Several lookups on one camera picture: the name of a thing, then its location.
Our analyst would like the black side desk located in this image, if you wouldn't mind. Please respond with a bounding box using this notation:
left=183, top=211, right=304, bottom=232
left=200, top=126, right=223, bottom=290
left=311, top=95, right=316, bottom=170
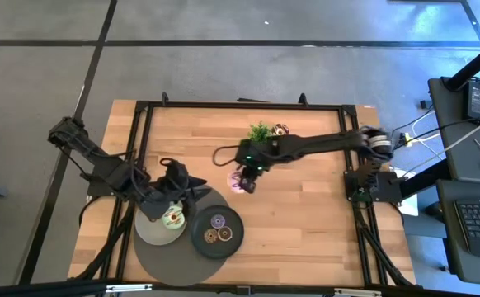
left=427, top=76, right=480, bottom=182

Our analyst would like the green plant in white pot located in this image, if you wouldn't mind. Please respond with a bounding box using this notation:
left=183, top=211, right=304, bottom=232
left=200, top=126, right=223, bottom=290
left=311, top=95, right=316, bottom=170
left=247, top=121, right=274, bottom=144

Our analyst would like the white cable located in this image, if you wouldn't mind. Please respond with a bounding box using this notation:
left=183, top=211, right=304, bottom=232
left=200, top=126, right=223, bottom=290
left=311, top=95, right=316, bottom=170
left=402, top=110, right=480, bottom=177

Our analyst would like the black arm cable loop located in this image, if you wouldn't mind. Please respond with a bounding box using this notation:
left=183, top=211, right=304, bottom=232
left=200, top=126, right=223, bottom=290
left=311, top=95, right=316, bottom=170
left=212, top=144, right=241, bottom=167

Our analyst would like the large pink donut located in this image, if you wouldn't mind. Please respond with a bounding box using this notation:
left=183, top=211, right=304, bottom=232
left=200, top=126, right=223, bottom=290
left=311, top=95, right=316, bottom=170
left=227, top=171, right=246, bottom=194

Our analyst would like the black diagonal pole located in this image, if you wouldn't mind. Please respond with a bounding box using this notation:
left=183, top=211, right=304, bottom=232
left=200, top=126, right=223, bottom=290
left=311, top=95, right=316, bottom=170
left=445, top=35, right=480, bottom=92

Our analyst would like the light grey round plate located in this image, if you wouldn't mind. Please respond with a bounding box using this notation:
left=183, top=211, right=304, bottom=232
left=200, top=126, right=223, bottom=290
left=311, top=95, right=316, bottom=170
left=134, top=201, right=188, bottom=247

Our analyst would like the dark grey round plate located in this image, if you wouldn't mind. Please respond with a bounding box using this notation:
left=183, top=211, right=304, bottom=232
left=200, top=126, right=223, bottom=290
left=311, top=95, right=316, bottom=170
left=190, top=205, right=245, bottom=260

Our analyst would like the black aluminium table frame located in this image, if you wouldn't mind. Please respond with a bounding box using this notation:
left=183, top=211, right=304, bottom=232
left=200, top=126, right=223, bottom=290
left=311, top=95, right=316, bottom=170
left=68, top=91, right=416, bottom=290

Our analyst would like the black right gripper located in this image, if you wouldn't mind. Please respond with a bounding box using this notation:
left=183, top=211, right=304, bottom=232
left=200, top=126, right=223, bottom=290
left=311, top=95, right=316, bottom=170
left=233, top=139, right=274, bottom=195

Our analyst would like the large mint green donut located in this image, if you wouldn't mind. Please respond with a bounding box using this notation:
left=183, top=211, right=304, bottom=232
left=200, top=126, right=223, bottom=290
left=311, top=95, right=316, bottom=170
left=161, top=205, right=186, bottom=230

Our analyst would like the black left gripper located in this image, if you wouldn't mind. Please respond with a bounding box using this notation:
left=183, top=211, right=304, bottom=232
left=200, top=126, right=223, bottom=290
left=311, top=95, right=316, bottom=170
left=157, top=159, right=213, bottom=199

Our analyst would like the large chocolate pink-drizzle donut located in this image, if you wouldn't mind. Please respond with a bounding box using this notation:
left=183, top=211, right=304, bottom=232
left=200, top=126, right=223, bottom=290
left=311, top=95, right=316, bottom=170
left=271, top=122, right=291, bottom=137

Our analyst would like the dark grey laptop cart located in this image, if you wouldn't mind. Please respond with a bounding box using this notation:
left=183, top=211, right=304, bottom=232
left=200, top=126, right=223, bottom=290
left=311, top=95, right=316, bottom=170
left=435, top=179, right=480, bottom=288

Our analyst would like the dark round woven placemat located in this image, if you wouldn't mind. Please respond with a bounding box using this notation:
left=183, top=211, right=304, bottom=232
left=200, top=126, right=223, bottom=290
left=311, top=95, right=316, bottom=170
left=132, top=185, right=231, bottom=287

